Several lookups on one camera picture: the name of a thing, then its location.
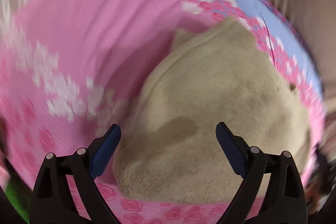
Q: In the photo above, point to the green object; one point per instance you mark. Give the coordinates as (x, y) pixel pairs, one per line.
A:
(19, 199)

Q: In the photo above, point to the pink floral bed sheet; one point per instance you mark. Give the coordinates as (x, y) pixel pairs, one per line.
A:
(72, 68)

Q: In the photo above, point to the beige sweater with black hearts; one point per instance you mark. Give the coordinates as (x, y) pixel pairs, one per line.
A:
(170, 152)

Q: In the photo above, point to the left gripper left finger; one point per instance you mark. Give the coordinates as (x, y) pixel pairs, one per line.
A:
(52, 201)

